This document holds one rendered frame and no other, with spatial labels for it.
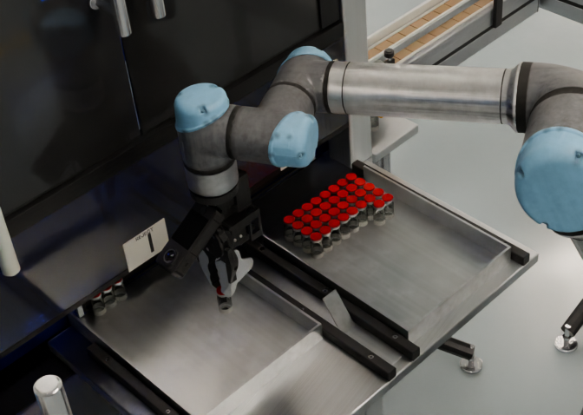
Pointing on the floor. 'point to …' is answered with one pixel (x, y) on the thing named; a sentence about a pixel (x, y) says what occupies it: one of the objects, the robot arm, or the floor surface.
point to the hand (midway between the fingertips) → (219, 288)
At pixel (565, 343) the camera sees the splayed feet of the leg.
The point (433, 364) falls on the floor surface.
